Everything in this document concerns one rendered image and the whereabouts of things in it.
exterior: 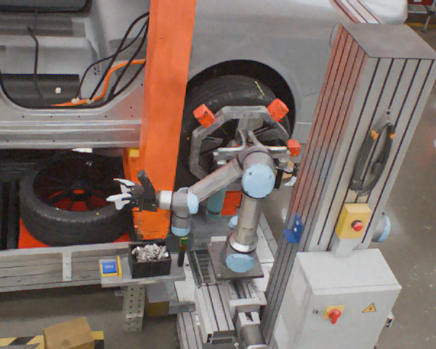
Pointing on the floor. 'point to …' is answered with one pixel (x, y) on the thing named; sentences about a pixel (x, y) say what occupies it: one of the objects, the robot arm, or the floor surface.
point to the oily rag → (36, 153)
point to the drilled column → (134, 307)
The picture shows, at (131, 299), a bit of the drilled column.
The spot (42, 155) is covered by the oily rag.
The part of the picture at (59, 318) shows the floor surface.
